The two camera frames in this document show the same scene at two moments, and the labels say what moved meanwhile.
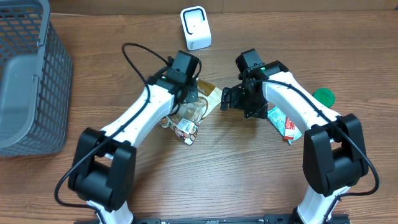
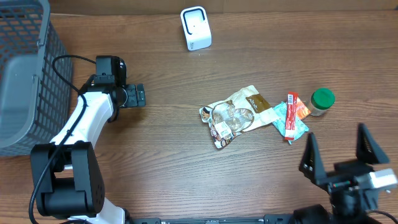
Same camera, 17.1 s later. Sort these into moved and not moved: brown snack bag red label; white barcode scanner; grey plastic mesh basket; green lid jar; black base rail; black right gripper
Moved: brown snack bag red label; black right gripper
Not moved: green lid jar; black base rail; white barcode scanner; grey plastic mesh basket
